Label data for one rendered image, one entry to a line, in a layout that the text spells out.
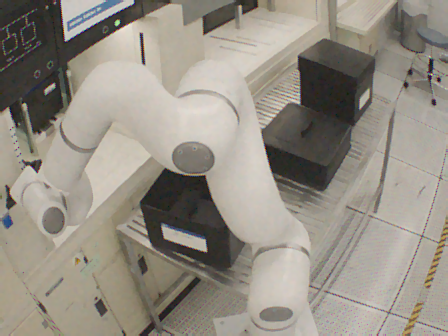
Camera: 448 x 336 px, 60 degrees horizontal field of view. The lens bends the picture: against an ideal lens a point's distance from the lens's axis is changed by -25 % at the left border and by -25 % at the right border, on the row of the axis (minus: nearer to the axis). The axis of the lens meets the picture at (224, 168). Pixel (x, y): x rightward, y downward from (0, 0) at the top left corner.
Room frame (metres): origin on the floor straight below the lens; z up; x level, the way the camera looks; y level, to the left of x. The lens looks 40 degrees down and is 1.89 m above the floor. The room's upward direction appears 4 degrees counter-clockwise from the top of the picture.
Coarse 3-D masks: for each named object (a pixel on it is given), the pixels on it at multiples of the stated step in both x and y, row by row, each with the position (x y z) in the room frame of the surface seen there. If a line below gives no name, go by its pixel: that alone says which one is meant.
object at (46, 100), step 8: (56, 72) 1.61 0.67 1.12; (48, 80) 1.56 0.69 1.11; (56, 80) 1.60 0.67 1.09; (40, 88) 1.52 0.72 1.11; (48, 88) 1.55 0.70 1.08; (56, 88) 1.59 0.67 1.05; (32, 96) 1.48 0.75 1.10; (40, 96) 1.51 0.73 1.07; (48, 96) 1.55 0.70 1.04; (56, 96) 1.58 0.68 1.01; (16, 104) 1.49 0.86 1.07; (32, 104) 1.47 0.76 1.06; (40, 104) 1.51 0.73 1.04; (48, 104) 1.54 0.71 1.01; (56, 104) 1.58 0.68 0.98; (16, 112) 1.51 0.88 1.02; (32, 112) 1.46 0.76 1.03; (40, 112) 1.50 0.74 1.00; (48, 112) 1.53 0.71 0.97; (56, 112) 1.57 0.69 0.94; (16, 120) 1.52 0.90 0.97; (32, 120) 1.46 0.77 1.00; (40, 120) 1.49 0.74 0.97; (32, 128) 1.45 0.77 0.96
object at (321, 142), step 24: (288, 120) 1.48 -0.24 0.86; (312, 120) 1.47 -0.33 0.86; (336, 120) 1.47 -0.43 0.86; (264, 144) 1.35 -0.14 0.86; (288, 144) 1.34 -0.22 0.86; (312, 144) 1.33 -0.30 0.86; (336, 144) 1.33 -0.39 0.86; (288, 168) 1.29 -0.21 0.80; (312, 168) 1.24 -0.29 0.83; (336, 168) 1.30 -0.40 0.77
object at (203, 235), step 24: (168, 192) 1.16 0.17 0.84; (192, 192) 1.24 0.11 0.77; (144, 216) 1.02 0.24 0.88; (168, 216) 0.98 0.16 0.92; (192, 216) 1.13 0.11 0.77; (216, 216) 1.12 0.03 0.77; (168, 240) 0.99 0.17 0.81; (192, 240) 0.95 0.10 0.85; (216, 240) 0.92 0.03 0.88; (240, 240) 0.97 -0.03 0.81; (216, 264) 0.92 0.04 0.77
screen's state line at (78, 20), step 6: (108, 0) 1.22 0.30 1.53; (114, 0) 1.24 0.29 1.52; (120, 0) 1.26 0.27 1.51; (96, 6) 1.18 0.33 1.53; (102, 6) 1.20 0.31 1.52; (108, 6) 1.22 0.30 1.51; (84, 12) 1.14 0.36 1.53; (90, 12) 1.16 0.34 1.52; (96, 12) 1.18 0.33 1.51; (72, 18) 1.10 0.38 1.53; (78, 18) 1.12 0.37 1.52; (84, 18) 1.14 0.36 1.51; (90, 18) 1.16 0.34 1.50; (72, 24) 1.10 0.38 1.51; (78, 24) 1.12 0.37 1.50
